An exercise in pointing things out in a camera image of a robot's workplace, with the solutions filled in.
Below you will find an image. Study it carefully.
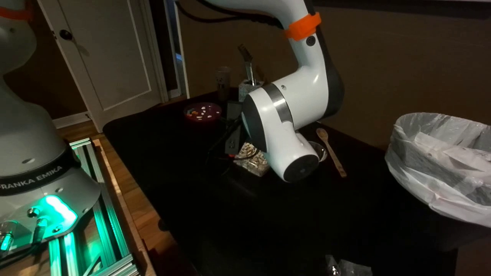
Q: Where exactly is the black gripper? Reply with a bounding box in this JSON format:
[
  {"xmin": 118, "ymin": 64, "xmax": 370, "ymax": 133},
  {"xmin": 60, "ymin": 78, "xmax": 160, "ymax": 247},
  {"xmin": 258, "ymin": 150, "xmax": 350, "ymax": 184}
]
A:
[{"xmin": 224, "ymin": 101, "xmax": 242, "ymax": 155}]

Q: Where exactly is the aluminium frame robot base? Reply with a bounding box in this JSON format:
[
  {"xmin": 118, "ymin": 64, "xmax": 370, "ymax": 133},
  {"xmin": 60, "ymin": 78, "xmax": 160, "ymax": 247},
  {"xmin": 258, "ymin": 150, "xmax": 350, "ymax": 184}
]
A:
[{"xmin": 0, "ymin": 135, "xmax": 158, "ymax": 276}]

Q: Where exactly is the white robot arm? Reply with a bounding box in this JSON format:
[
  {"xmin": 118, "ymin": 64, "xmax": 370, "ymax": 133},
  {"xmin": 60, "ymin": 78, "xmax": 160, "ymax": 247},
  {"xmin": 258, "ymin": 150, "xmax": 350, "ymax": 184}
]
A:
[{"xmin": 0, "ymin": 0, "xmax": 342, "ymax": 242}]

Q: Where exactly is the clear rectangular lunchbox with seeds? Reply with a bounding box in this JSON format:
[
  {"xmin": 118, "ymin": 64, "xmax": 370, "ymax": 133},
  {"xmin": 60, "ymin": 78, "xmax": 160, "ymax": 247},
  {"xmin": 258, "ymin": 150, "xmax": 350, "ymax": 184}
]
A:
[{"xmin": 233, "ymin": 143, "xmax": 270, "ymax": 176}]

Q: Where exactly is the wooden spoon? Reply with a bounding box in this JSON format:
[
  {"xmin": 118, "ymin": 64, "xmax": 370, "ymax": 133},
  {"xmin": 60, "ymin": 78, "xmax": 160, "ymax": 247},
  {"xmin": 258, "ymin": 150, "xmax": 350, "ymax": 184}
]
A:
[{"xmin": 316, "ymin": 127, "xmax": 348, "ymax": 178}]

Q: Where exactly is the purple plate with candies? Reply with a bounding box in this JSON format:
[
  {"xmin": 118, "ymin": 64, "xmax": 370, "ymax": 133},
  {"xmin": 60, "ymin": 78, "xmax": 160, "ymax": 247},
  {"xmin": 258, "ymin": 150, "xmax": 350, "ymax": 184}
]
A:
[{"xmin": 184, "ymin": 101, "xmax": 222, "ymax": 124}]

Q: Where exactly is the small steel bowl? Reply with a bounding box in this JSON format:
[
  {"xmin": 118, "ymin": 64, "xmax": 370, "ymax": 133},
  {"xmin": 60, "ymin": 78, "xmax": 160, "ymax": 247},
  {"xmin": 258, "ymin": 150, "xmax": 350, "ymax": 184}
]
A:
[{"xmin": 308, "ymin": 141, "xmax": 328, "ymax": 163}]

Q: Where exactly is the black trash bin white liner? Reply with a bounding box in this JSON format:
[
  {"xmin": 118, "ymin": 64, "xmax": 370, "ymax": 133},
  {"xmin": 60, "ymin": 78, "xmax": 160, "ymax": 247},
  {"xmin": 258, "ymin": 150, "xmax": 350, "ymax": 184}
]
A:
[{"xmin": 384, "ymin": 110, "xmax": 491, "ymax": 229}]

